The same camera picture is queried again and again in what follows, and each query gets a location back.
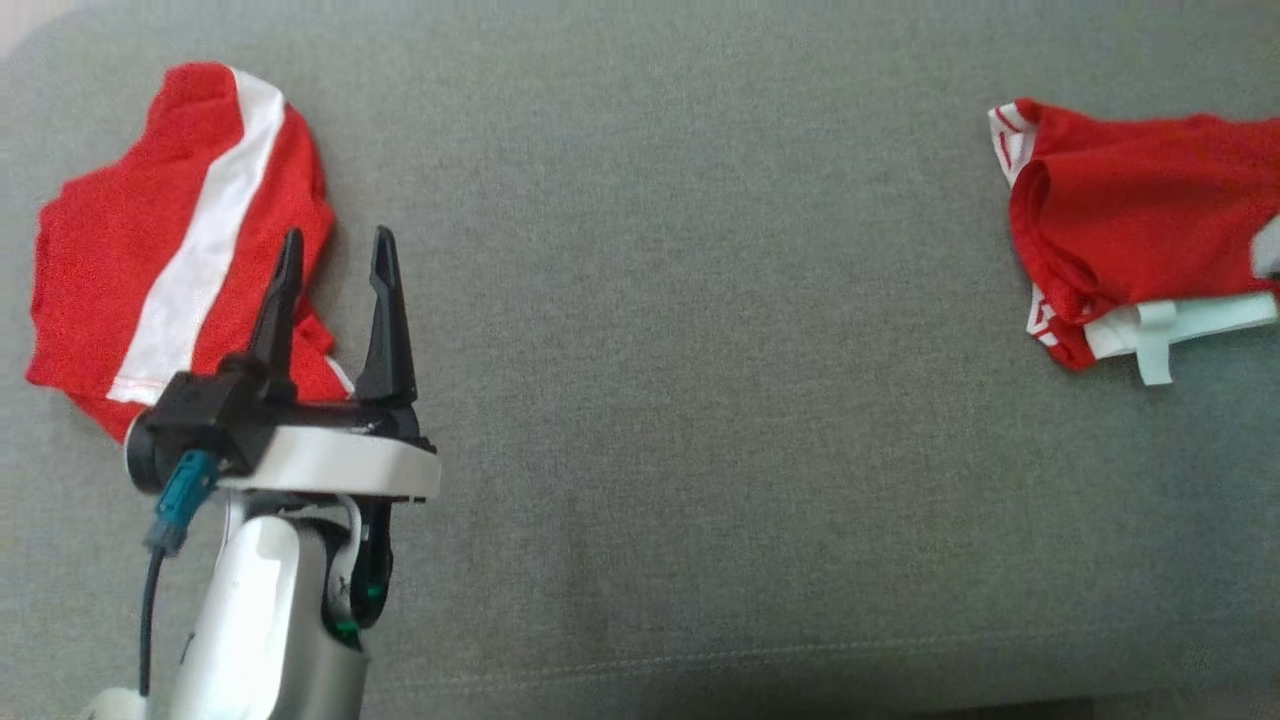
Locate left black cable teal plug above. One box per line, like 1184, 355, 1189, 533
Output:
138, 448, 221, 698

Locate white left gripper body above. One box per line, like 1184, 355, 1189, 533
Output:
215, 400, 441, 501

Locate large grey sofa seat cushion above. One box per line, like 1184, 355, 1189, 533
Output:
0, 0, 1280, 720

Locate red jersey with number print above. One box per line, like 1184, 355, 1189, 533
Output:
988, 98, 1280, 386

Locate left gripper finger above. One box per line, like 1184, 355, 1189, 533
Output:
353, 225, 419, 406
245, 228, 306, 401

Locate red shorts with white stripe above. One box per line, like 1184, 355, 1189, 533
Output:
25, 62, 356, 443

